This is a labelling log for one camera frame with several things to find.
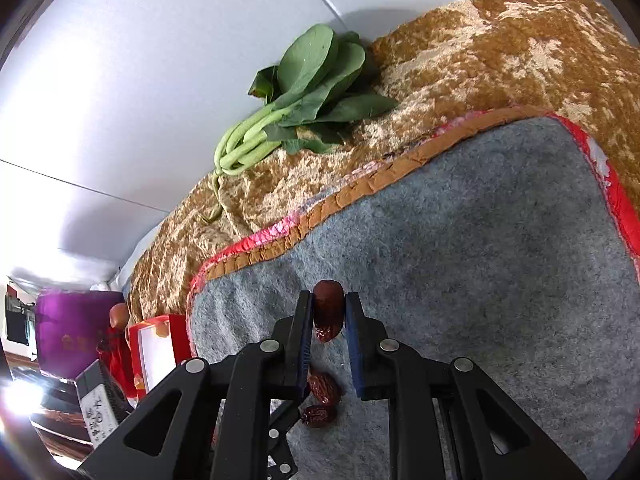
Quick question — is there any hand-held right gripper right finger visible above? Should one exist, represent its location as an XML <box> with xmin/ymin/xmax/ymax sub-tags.
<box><xmin>345</xmin><ymin>291</ymin><xmax>588</xmax><ymax>480</ymax></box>

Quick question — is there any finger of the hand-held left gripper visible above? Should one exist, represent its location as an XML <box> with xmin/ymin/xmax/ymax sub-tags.
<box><xmin>267</xmin><ymin>401</ymin><xmax>304</xmax><ymax>480</ymax></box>

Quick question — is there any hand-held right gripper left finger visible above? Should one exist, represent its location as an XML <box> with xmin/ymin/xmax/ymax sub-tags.
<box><xmin>75</xmin><ymin>290</ymin><xmax>316</xmax><ymax>480</ymax></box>

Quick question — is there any red dried jujube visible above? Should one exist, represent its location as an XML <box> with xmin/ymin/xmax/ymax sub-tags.
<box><xmin>312</xmin><ymin>280</ymin><xmax>346</xmax><ymax>343</ymax></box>
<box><xmin>307</xmin><ymin>371</ymin><xmax>343</xmax><ymax>406</ymax></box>
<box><xmin>299</xmin><ymin>404</ymin><xmax>338</xmax><ymax>428</ymax></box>

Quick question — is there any red and white box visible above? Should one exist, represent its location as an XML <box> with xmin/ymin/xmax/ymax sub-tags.
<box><xmin>127</xmin><ymin>314</ymin><xmax>193</xmax><ymax>401</ymax></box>

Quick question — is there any grey felt mat red trim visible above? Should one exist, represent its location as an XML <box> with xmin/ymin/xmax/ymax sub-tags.
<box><xmin>186</xmin><ymin>105</ymin><xmax>640</xmax><ymax>480</ymax></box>

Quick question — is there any red cloth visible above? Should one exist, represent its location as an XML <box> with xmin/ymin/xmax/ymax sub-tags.
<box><xmin>97</xmin><ymin>327</ymin><xmax>138</xmax><ymax>401</ymax></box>

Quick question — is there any black box white label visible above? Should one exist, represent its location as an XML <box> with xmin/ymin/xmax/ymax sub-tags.
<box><xmin>75</xmin><ymin>360</ymin><xmax>133</xmax><ymax>448</ymax></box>

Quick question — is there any purple box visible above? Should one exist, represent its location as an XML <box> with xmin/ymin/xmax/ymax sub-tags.
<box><xmin>35</xmin><ymin>290</ymin><xmax>126</xmax><ymax>381</ymax></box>

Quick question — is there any green leafy choy sum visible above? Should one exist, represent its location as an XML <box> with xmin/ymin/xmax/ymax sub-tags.
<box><xmin>197</xmin><ymin>24</ymin><xmax>401</xmax><ymax>226</ymax></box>

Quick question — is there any dark shelf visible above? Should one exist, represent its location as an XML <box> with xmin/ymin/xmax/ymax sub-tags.
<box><xmin>5</xmin><ymin>282</ymin><xmax>37</xmax><ymax>347</ymax></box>

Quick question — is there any brown patterned cloth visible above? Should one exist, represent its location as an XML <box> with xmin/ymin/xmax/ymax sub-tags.
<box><xmin>125</xmin><ymin>0</ymin><xmax>640</xmax><ymax>326</ymax></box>

